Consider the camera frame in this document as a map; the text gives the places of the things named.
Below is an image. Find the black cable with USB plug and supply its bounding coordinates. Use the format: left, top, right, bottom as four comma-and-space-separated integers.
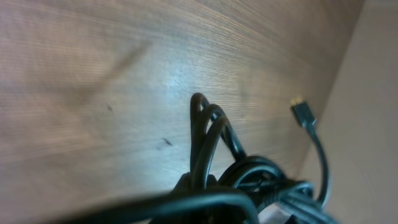
289, 96, 331, 208

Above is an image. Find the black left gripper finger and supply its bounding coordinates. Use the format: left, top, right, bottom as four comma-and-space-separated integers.
172, 172, 218, 192

